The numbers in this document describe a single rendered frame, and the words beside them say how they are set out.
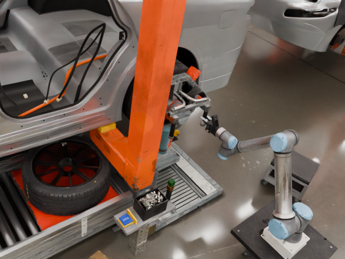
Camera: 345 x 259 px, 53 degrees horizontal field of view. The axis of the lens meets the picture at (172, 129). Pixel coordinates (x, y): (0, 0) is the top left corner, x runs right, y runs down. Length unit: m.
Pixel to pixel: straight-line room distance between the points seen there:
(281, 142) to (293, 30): 2.71
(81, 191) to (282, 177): 1.38
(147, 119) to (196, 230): 1.31
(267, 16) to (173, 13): 3.20
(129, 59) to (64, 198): 1.07
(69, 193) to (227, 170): 1.75
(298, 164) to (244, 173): 0.55
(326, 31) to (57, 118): 3.55
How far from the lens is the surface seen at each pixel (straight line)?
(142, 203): 2.44
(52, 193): 2.57
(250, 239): 2.80
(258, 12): 5.02
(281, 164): 2.39
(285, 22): 4.84
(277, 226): 2.54
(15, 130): 2.43
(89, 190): 2.58
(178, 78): 2.69
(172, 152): 3.35
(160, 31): 1.82
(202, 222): 3.15
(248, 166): 3.81
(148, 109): 2.06
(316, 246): 3.02
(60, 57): 3.05
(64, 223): 2.55
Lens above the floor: 2.45
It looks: 38 degrees down
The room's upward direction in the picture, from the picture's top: 12 degrees clockwise
